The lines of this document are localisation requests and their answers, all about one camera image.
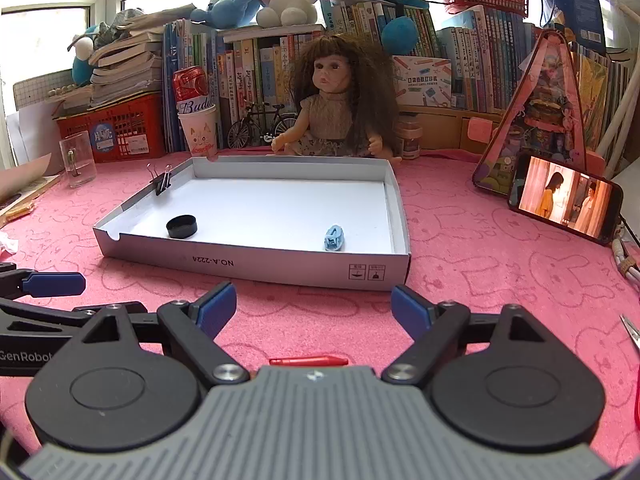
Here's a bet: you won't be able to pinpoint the large red plastic basket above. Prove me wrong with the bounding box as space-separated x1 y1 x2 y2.
54 92 166 163

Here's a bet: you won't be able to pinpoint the row of upright books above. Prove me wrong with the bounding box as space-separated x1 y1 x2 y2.
162 2 546 153

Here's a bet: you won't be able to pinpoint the flat book with gold item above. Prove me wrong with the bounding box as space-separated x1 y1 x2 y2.
0 175 63 228

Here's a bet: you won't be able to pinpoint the red beer can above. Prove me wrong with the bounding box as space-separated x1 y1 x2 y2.
172 66 210 116

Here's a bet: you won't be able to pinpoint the tall blue carton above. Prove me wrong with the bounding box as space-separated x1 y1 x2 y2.
540 0 608 51

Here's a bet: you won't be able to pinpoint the white paper cup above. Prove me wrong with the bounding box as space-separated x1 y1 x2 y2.
177 105 221 157

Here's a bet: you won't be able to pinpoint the black miniature bicycle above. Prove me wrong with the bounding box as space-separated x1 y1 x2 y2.
227 101 301 149

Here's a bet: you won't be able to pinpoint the white plastic pipe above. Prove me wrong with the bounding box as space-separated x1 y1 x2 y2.
597 0 640 153

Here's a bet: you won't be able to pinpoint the stack of worn books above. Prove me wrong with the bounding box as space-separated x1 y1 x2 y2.
87 5 196 108

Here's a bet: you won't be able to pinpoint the grid cutting mat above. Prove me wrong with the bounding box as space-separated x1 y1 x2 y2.
12 67 81 111

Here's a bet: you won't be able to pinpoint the black bottle cap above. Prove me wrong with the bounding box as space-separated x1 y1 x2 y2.
166 215 198 239

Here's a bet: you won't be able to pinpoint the red-handled scissors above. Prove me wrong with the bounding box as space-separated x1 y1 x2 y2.
620 312 640 431

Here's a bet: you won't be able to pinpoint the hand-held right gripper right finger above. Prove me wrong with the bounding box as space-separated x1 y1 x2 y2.
389 284 551 386

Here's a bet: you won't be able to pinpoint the small black binder clip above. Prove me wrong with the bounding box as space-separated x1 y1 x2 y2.
147 163 173 196

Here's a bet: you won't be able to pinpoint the brown cardboard shelf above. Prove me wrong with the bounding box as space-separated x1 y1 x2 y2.
400 105 506 151

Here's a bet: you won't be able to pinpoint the pink triangular printed stand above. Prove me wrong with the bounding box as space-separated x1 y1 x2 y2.
472 30 588 196

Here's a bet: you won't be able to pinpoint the blue white plush toy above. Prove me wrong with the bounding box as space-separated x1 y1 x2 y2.
71 10 146 86

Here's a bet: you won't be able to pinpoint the pink printed tablecloth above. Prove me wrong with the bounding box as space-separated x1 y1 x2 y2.
0 147 640 471

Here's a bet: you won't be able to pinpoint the white cardboard box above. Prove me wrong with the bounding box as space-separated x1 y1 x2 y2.
92 155 412 292

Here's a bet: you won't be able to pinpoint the white label printer box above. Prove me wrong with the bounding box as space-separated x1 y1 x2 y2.
392 55 452 108

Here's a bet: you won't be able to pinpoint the red pen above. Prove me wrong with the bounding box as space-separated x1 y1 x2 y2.
269 356 349 367

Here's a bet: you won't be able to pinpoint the white cable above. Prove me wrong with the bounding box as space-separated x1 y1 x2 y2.
611 230 640 291

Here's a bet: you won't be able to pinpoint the black smartphone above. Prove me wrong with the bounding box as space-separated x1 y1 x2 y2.
507 152 625 247

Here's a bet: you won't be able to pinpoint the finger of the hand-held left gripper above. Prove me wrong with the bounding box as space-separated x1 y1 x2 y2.
0 297 148 342
0 269 87 299

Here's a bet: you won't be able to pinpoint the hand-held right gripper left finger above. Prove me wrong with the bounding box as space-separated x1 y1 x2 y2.
82 281 251 386

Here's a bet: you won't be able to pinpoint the brown paper sheet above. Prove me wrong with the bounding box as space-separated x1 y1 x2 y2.
0 152 51 201

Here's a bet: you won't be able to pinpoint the small brown jar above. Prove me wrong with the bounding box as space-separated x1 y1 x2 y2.
397 115 423 160

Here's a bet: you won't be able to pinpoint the small blue plush toy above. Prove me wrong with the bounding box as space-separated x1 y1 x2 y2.
190 0 261 30

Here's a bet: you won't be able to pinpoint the brown-haired doll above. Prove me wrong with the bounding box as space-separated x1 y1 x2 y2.
265 34 403 163

